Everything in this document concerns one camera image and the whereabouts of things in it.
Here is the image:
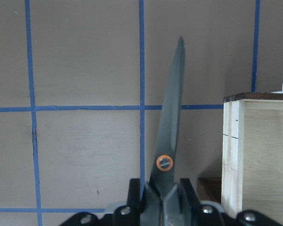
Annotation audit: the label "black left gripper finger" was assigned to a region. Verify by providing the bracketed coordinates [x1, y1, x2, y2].
[161, 178, 226, 226]

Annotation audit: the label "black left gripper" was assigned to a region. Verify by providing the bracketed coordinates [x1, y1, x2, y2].
[62, 178, 280, 226]

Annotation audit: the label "grey orange handled scissors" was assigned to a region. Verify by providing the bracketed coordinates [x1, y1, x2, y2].
[140, 37, 185, 226]

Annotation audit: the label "wooden drawer with white handle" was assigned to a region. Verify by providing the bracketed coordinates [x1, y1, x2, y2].
[221, 87, 283, 225]

